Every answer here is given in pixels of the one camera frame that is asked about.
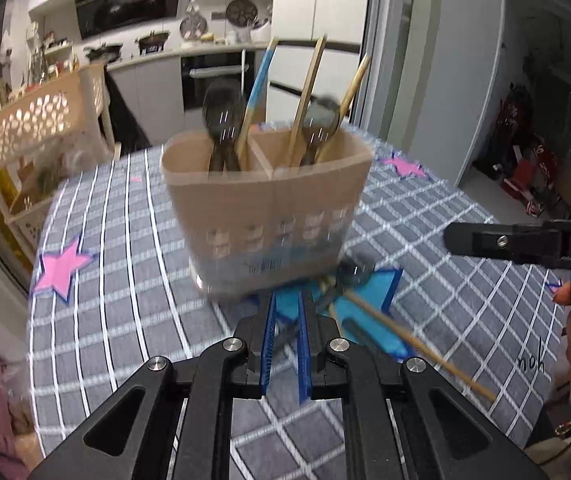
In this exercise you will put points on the dark clear spoon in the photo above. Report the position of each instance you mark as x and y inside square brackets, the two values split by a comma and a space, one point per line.
[223, 110]
[321, 120]
[358, 270]

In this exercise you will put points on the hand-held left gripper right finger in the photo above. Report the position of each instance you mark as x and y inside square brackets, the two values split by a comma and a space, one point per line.
[305, 345]

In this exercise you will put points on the plain wooden chopstick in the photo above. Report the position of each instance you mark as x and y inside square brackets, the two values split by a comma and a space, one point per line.
[335, 316]
[440, 360]
[307, 100]

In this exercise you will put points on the round metal steamer rack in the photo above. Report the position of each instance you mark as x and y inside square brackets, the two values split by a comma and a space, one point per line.
[194, 27]

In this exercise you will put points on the white fridge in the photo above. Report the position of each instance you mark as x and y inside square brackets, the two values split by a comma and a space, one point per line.
[320, 10]

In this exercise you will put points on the white pot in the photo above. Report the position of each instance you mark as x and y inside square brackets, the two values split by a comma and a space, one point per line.
[232, 36]

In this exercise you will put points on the yellow oil bottle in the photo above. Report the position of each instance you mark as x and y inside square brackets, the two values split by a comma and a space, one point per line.
[5, 200]

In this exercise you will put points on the grey checked star tablecloth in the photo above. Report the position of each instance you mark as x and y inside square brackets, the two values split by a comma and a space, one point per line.
[115, 240]

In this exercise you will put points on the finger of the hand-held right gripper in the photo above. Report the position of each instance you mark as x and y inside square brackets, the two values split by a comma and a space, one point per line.
[490, 241]

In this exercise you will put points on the black built-in oven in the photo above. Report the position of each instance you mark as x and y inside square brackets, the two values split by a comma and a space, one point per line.
[215, 80]

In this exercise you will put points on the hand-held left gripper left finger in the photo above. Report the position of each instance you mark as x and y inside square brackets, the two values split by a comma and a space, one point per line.
[269, 345]

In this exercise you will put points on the black wok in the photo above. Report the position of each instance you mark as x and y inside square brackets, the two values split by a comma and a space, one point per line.
[153, 42]
[104, 54]

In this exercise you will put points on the black range hood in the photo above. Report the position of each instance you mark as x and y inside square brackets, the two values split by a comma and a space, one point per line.
[125, 2]

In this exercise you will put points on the blue patterned chopstick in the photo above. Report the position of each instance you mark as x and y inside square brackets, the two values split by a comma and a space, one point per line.
[261, 90]

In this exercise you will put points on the speckled wooden chopstick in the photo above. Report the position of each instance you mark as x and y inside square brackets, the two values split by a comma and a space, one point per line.
[345, 105]

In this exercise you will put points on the beige plastic utensil holder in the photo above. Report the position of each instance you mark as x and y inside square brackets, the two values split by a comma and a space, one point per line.
[265, 215]

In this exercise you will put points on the dark round tray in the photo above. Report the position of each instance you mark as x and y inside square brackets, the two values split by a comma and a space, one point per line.
[242, 12]

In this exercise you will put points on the beige flower-cutout trolley rack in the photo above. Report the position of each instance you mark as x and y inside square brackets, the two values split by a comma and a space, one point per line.
[40, 120]

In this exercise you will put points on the dark floor clutter pile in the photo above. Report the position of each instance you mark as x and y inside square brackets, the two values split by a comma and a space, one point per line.
[525, 160]

